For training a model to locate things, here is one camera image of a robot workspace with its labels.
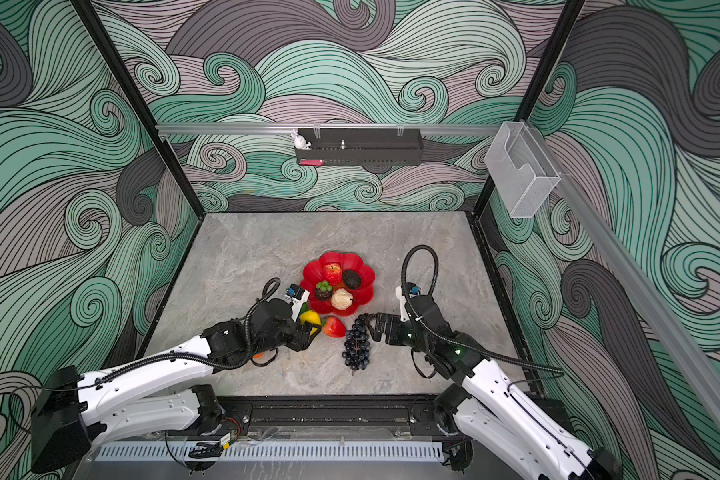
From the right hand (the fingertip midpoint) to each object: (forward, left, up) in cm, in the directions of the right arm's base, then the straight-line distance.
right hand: (379, 324), depth 75 cm
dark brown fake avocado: (+15, +17, -9) cm, 24 cm away
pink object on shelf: (+44, +20, +18) cm, 52 cm away
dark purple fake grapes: (-2, +6, -11) cm, 13 cm away
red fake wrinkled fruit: (+21, +14, -8) cm, 26 cm away
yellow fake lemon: (+1, +17, +2) cm, 17 cm away
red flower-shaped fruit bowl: (+23, +21, -13) cm, 34 cm away
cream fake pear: (+12, +11, -9) cm, 18 cm away
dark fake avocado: (+19, +8, -10) cm, 23 cm away
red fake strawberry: (+3, +13, -10) cm, 17 cm away
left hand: (+1, +17, -1) cm, 17 cm away
